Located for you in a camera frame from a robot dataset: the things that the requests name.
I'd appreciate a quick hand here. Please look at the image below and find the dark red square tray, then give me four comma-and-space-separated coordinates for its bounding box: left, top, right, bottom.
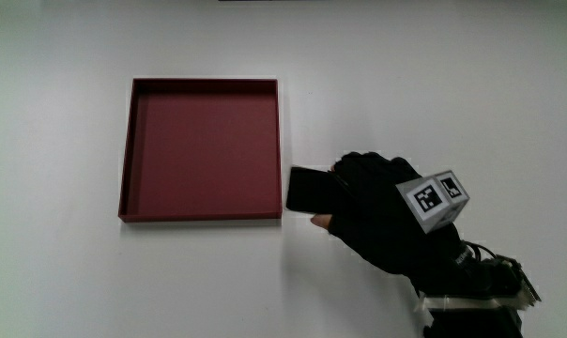
117, 77, 284, 223

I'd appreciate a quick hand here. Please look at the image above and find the black eraser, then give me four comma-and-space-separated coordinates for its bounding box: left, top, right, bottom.
285, 165, 350, 216

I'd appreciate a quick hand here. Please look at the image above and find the person's right hand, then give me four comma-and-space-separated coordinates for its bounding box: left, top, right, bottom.
310, 151, 543, 313

